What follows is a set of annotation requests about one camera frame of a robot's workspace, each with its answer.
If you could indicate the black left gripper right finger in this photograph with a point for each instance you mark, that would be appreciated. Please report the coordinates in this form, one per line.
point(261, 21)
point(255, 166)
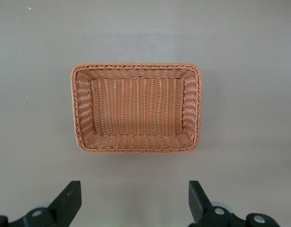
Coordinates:
point(207, 208)

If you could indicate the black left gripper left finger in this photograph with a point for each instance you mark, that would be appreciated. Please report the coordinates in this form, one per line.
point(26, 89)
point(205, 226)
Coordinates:
point(62, 205)

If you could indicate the brown woven wicker basket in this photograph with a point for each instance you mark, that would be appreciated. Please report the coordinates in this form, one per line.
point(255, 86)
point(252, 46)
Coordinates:
point(138, 111)

